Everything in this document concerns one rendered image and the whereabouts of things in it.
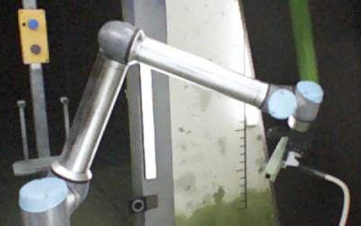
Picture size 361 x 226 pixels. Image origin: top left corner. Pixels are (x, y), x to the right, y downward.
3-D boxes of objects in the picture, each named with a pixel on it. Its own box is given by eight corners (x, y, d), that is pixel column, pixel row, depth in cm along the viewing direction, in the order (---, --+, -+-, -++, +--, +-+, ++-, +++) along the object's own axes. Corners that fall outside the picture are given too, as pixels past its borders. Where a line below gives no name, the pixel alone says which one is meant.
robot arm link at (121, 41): (96, 13, 122) (305, 92, 123) (106, 15, 134) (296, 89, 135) (83, 49, 124) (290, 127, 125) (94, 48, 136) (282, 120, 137)
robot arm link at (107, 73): (28, 211, 146) (100, 13, 133) (47, 194, 163) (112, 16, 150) (68, 227, 146) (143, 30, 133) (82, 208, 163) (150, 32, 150)
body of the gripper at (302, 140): (305, 159, 152) (312, 134, 145) (282, 152, 155) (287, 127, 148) (309, 147, 158) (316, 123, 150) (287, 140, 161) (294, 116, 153)
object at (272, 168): (320, 192, 146) (260, 168, 154) (316, 201, 149) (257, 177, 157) (345, 121, 181) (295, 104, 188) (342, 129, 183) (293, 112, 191)
